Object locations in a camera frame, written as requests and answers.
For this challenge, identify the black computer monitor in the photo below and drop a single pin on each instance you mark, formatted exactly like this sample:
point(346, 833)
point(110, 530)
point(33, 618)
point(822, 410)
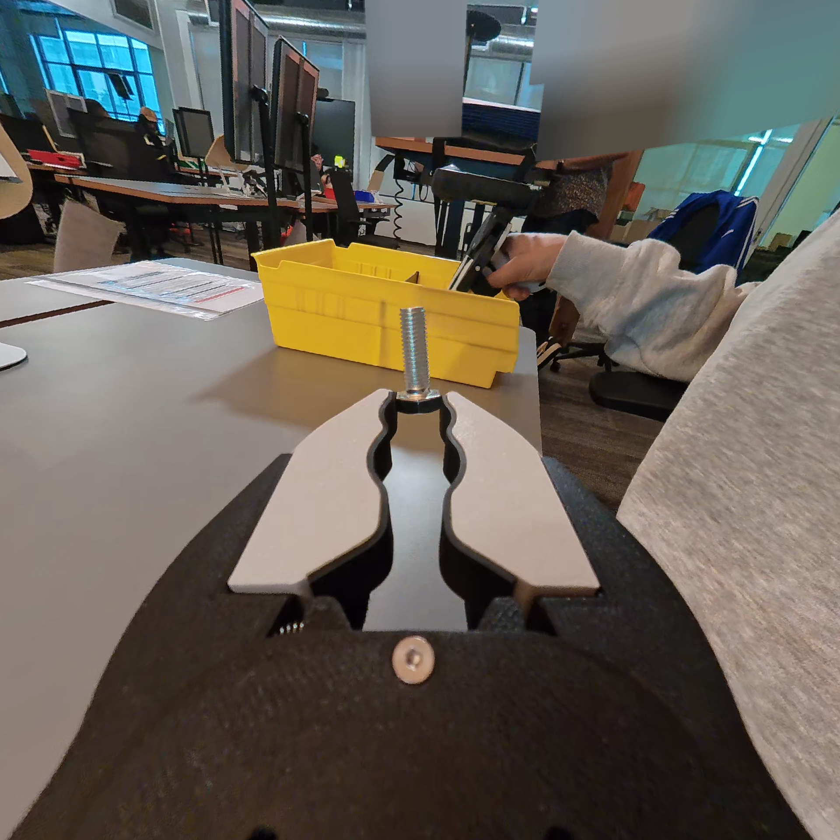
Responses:
point(336, 131)

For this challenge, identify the blue small box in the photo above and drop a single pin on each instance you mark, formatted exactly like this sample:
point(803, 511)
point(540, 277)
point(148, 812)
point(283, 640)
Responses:
point(365, 196)

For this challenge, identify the person's right hand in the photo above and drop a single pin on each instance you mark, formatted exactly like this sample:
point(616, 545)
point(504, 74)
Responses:
point(528, 262)

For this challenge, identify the black office chair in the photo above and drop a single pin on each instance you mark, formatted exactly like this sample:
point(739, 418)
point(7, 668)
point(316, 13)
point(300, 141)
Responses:
point(351, 203)

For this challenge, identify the large monitor on arm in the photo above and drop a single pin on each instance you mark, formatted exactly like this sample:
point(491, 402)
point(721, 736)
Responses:
point(295, 108)
point(244, 85)

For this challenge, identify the black and white shoe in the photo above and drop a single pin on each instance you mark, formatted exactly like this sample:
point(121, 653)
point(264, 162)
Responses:
point(548, 353)

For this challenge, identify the small black monitor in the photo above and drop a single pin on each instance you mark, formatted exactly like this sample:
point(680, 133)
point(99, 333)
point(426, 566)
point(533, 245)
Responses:
point(193, 131)

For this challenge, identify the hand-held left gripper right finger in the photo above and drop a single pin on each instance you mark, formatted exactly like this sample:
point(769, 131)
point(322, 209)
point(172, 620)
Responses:
point(518, 512)

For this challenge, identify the person's right forearm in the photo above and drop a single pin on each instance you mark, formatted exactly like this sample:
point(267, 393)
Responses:
point(643, 308)

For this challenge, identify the person's grey sweatshirt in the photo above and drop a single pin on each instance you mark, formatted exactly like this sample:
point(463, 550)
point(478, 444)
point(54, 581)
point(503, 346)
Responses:
point(754, 525)

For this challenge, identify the yellow plastic bin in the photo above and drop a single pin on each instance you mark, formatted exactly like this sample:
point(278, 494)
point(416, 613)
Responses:
point(341, 321)

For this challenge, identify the laminated paper sheet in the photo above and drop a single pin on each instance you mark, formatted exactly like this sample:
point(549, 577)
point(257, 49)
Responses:
point(144, 285)

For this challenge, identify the black chair armrest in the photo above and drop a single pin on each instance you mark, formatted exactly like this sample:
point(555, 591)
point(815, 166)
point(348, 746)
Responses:
point(482, 189)

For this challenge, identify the long wood-edged office desk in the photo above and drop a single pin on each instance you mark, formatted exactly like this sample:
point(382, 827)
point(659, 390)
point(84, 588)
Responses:
point(197, 191)

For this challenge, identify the white monitor base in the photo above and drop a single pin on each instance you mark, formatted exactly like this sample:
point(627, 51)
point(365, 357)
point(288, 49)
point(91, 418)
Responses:
point(10, 355)

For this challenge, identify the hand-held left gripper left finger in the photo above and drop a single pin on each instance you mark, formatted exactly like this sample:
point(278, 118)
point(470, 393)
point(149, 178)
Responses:
point(308, 505)

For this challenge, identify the silver hex bolt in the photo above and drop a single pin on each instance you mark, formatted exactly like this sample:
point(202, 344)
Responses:
point(413, 348)

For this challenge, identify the blue jacket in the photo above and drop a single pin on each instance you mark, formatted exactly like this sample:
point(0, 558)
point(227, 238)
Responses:
point(705, 226)

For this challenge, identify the red box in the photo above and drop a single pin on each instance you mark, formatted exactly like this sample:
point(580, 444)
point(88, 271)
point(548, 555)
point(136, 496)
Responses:
point(56, 157)

